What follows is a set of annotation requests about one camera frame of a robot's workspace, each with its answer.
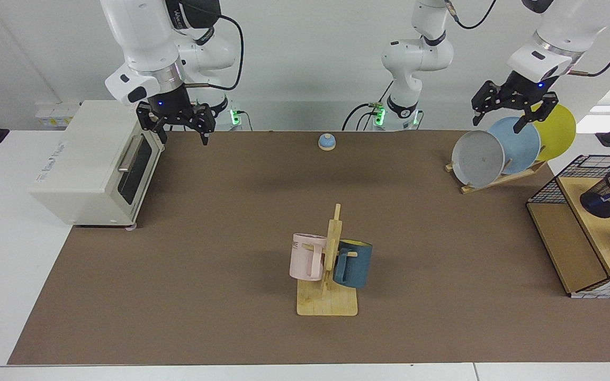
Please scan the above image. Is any light blue plate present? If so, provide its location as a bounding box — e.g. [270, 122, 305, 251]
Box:
[488, 116, 542, 175]

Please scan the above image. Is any yellow plate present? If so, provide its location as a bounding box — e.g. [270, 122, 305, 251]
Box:
[530, 102, 577, 162]

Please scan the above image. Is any grey plate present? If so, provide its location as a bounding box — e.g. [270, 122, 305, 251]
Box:
[451, 130, 506, 189]

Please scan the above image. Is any wooden plate rack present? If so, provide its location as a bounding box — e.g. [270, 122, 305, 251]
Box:
[445, 159, 548, 195]

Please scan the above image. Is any pale toaster oven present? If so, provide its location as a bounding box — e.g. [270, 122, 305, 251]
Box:
[29, 99, 167, 231]

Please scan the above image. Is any pink cup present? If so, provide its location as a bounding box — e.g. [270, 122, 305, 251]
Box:
[289, 233, 328, 282]

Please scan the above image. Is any brown table cloth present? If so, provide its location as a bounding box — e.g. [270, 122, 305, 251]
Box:
[7, 130, 610, 366]

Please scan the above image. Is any dark blue cup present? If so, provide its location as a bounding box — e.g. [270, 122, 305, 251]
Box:
[333, 239, 373, 289]

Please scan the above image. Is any wooden cup stand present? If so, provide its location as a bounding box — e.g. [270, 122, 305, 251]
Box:
[297, 203, 358, 317]

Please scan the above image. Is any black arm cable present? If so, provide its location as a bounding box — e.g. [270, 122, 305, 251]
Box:
[443, 0, 610, 77]
[186, 15, 245, 92]

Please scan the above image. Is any white wall socket box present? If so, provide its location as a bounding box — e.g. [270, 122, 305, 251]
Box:
[35, 102, 82, 129]

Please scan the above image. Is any wire basket with wooden floor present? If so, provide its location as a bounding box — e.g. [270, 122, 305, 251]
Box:
[526, 155, 610, 300]

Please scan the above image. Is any black base cable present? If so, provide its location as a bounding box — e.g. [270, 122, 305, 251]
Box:
[341, 82, 394, 132]

